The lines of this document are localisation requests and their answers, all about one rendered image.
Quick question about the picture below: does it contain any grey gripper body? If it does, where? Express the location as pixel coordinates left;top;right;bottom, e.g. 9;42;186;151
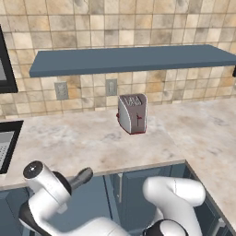
70;167;94;192

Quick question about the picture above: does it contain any blue cupboard door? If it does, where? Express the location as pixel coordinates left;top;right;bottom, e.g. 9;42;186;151
111;165;173;236

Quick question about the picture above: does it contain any blue cupboard front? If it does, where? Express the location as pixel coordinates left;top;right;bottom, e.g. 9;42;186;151
0;185;34;236

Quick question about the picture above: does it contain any silver toaster with red trim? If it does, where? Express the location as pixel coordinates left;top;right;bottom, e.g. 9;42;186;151
115;93;148;136

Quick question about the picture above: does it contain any black framed sink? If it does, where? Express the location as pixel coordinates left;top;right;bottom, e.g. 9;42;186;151
0;120;25;176

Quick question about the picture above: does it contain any blue corner cupboard run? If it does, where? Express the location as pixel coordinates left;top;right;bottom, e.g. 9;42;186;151
171;161;236;236

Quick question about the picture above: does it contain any black microwave oven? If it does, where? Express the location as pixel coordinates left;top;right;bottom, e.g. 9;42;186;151
0;25;19;94

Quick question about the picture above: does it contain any silver cupboard handle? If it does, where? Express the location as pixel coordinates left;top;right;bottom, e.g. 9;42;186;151
213;217;228;236
117;172;124;205

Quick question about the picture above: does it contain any grey wall socket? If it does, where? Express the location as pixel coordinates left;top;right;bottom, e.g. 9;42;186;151
53;81;70;101

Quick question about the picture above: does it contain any grey wall switch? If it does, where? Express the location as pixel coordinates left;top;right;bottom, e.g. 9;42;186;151
105;78;119;97

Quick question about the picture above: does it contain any blue wall shelf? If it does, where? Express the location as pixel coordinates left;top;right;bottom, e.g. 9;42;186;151
29;44;236;78

